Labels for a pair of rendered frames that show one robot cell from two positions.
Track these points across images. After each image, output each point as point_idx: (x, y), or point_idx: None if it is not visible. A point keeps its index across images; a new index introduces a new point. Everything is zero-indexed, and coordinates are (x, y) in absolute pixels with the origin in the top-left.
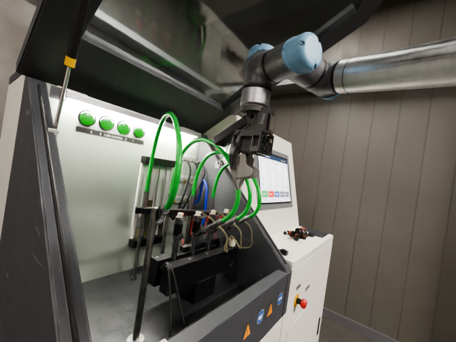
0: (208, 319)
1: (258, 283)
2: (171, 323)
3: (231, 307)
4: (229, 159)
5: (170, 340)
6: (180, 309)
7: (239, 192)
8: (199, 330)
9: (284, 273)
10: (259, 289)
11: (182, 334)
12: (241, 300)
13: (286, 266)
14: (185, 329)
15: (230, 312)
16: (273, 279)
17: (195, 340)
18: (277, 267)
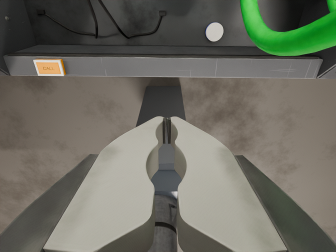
0: (120, 64)
1: (239, 62)
2: (96, 23)
3: (159, 68)
4: (41, 200)
5: (70, 59)
6: (110, 19)
7: (280, 55)
8: (101, 68)
9: (309, 75)
10: (225, 71)
11: (83, 61)
12: (179, 69)
13: (331, 73)
14: (90, 57)
15: (149, 73)
16: (273, 71)
17: (91, 75)
18: (327, 57)
